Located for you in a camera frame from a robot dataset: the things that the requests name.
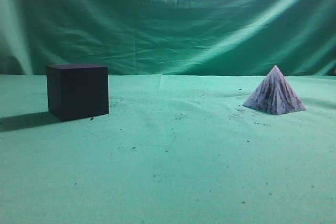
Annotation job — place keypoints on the white marbled square pyramid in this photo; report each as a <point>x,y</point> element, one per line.
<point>274,95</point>

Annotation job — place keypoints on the dark purple cube block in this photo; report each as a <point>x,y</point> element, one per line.
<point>77,91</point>

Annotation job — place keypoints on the green table cloth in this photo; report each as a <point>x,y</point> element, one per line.
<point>173,149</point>

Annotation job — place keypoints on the green backdrop cloth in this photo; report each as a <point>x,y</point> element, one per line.
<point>189,37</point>

